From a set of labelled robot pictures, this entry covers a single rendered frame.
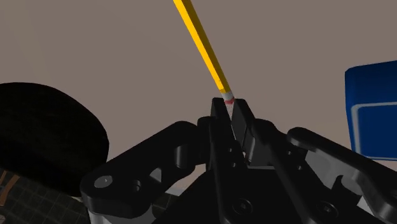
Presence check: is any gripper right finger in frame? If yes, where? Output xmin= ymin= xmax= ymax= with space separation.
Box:
xmin=230 ymin=98 xmax=397 ymax=224

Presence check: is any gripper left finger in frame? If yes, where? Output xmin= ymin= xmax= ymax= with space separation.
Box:
xmin=80 ymin=97 xmax=249 ymax=224

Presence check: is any yellow pencil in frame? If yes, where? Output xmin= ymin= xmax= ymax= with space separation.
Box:
xmin=172 ymin=0 xmax=235 ymax=125

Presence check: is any blue box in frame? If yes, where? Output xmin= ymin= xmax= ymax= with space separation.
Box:
xmin=344 ymin=60 xmax=397 ymax=162

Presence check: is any black round object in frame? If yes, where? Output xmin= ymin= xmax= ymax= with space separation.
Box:
xmin=0 ymin=81 xmax=110 ymax=197

